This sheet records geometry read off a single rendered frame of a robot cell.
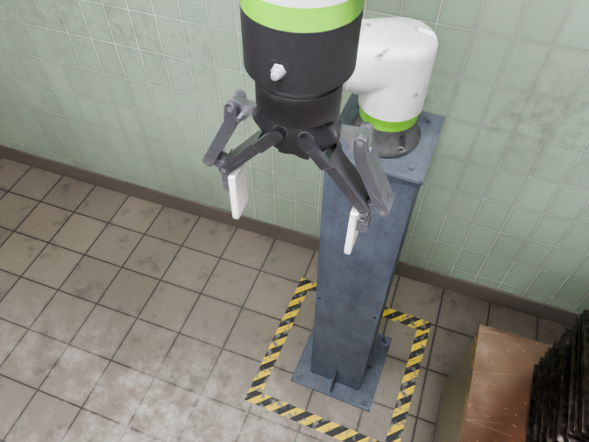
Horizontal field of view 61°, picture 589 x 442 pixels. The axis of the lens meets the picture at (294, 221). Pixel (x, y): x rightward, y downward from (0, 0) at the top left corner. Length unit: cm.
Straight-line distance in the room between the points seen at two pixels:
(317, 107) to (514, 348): 128
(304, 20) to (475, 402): 128
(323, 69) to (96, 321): 203
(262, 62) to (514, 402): 130
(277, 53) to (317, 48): 3
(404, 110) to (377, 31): 15
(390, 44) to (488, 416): 100
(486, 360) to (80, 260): 179
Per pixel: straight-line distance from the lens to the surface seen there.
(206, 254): 238
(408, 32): 96
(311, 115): 42
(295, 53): 37
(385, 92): 97
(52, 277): 253
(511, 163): 176
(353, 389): 206
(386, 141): 105
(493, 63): 155
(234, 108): 48
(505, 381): 156
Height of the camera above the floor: 194
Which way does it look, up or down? 52 degrees down
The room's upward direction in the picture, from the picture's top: straight up
